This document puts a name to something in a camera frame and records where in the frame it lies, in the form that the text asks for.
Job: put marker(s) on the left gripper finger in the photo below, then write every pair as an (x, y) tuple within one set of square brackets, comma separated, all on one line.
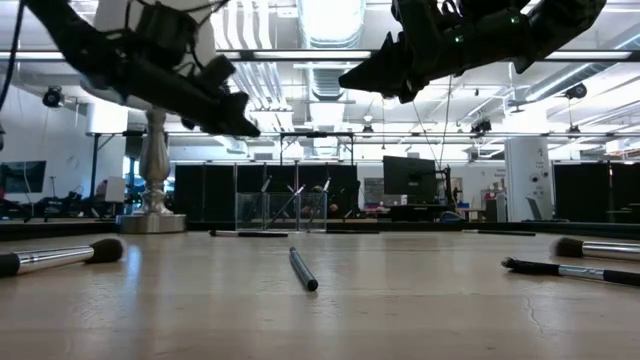
[(235, 117)]

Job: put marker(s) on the black computer monitor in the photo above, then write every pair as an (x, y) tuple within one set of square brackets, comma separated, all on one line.
[(410, 177)]

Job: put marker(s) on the short thin makeup brush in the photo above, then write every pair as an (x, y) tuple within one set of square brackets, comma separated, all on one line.
[(325, 186)]

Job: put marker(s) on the black eyeliner pencil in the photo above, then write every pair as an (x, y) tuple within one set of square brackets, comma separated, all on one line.
[(302, 270)]

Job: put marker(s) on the black ceiling spotlight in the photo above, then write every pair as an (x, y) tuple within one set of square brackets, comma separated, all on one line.
[(481, 126), (576, 91), (52, 96)]

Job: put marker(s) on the thick makeup brush silver ferrule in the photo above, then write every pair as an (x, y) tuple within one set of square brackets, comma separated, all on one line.
[(600, 249)]

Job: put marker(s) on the white pillar with signs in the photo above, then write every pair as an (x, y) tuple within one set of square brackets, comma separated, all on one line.
[(527, 175)]

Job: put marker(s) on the flat-head makeup brush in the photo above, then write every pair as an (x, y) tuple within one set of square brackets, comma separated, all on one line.
[(575, 271)]

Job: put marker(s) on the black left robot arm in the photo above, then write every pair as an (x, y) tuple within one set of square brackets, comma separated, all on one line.
[(65, 35)]

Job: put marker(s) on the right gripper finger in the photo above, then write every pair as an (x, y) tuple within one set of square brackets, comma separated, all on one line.
[(385, 72)]

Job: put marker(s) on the overhead light bar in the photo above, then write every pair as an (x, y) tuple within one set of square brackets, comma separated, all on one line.
[(300, 54)]

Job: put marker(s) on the fluffy makeup brush silver ferrule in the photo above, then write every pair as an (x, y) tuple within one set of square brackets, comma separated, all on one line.
[(50, 257)]

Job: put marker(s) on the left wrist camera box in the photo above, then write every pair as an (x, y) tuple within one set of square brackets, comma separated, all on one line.
[(214, 75)]

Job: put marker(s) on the black partition panels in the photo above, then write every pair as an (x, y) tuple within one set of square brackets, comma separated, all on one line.
[(215, 190), (580, 190)]

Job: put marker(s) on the thin black makeup brush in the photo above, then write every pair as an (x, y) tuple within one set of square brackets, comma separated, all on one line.
[(260, 233), (295, 192), (350, 231), (265, 184), (500, 232)]

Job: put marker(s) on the white shade silver table lamp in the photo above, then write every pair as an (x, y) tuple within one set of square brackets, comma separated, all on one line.
[(154, 165)]

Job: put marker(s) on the wall-mounted screen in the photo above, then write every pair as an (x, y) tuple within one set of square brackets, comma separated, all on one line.
[(22, 176)]

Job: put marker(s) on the clear acrylic organizer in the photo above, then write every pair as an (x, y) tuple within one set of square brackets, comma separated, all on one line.
[(245, 212)]

